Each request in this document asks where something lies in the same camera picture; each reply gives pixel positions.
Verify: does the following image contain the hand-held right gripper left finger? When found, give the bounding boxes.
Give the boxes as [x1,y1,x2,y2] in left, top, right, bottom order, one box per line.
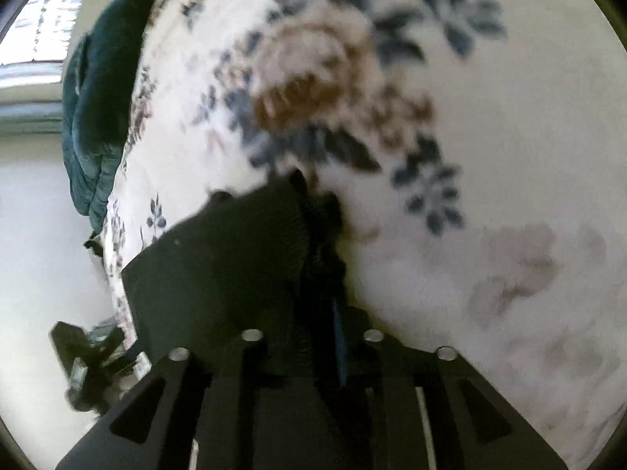
[55,329,275,470]

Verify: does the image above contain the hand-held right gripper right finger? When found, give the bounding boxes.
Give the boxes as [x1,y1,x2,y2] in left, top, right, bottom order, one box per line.
[333,298,570,470]

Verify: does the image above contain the dark striped sweater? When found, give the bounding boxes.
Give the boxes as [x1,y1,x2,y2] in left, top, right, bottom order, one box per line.
[120,170,354,383]

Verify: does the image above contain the teal quilt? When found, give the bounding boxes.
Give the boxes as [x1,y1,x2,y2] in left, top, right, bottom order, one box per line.
[62,0,163,232]

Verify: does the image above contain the floral bed sheet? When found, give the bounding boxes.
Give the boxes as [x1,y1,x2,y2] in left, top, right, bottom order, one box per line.
[95,0,627,466]

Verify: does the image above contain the window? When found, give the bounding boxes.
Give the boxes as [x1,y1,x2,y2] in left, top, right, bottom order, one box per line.
[0,0,90,67]

